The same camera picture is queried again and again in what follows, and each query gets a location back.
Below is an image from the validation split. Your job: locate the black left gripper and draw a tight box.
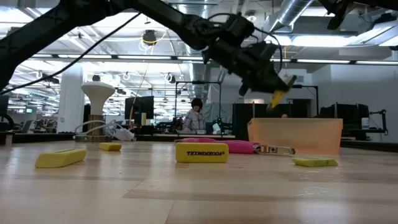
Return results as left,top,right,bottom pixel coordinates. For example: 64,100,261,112
201,39,298,97

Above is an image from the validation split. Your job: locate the yellow green crayon box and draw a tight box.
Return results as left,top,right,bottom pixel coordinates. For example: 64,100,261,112
266,76,297,112

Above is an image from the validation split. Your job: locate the yellow Ticonderoga eraser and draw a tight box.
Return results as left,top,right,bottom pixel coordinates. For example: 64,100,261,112
175,141,229,164

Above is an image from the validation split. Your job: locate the large yellow wedge eraser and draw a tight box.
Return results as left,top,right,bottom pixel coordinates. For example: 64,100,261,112
34,148,88,169

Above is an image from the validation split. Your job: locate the black partition panel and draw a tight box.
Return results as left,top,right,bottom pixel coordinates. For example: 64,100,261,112
232,102,313,142

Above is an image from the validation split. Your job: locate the yellow-orange plastic bin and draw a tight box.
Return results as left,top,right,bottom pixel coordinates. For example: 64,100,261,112
247,117,344,156

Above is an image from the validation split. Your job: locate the person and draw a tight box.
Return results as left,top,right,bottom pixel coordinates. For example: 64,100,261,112
182,98,208,134

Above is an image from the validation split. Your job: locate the yellow-green sticky note pad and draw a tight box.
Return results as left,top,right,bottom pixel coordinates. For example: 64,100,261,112
291,157,339,169

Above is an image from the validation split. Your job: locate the black overhead light bar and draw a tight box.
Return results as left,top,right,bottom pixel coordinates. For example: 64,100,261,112
30,53,398,65

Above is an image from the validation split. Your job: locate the black computer monitor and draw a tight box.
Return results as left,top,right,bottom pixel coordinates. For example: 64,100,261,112
124,95,155,127

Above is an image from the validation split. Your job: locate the small yellow eraser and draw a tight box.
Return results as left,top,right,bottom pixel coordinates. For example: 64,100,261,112
98,142,123,152

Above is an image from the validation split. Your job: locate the white mushroom-shaped stand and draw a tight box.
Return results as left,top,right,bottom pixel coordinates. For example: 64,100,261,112
74,81,116,143

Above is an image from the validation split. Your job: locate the white building column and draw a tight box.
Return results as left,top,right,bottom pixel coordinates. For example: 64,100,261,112
57,63,86,134

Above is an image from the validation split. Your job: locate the black background table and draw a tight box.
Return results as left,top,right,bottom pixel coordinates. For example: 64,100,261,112
0,132,237,144

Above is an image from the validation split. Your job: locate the black edge monitor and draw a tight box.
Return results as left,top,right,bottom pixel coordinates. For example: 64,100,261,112
0,95,10,131

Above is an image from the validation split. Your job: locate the silver ventilation duct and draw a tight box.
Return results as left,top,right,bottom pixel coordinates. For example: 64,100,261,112
177,0,213,103
269,0,315,34

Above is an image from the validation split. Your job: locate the black metal frame stand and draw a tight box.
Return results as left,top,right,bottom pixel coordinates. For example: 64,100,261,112
174,80,222,125
290,84,320,119

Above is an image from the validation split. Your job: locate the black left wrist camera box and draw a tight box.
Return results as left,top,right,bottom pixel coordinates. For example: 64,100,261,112
225,14,255,43

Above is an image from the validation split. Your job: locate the black ceiling camera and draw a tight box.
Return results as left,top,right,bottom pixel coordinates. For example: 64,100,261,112
141,29,158,47

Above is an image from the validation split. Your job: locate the white cable bundle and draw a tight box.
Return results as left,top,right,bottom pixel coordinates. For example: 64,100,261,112
73,119,137,142

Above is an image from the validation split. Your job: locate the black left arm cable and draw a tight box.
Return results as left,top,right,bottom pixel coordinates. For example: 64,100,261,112
0,12,142,96

